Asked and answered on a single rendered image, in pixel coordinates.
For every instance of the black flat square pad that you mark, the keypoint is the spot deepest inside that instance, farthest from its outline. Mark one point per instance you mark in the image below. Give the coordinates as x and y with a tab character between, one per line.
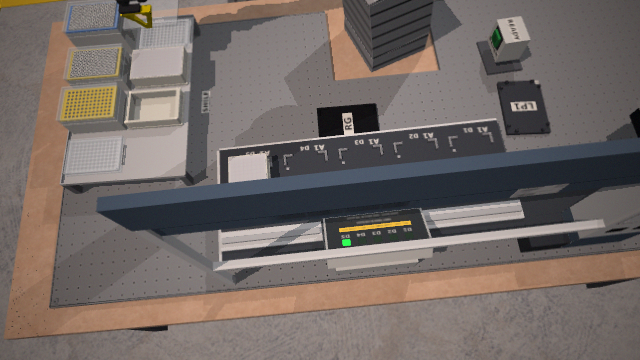
343	120

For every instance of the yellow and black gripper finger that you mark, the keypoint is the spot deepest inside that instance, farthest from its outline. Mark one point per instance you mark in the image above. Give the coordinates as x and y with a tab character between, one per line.
146	10

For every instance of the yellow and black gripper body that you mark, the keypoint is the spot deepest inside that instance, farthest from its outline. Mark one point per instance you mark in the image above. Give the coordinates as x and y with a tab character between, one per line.
126	8

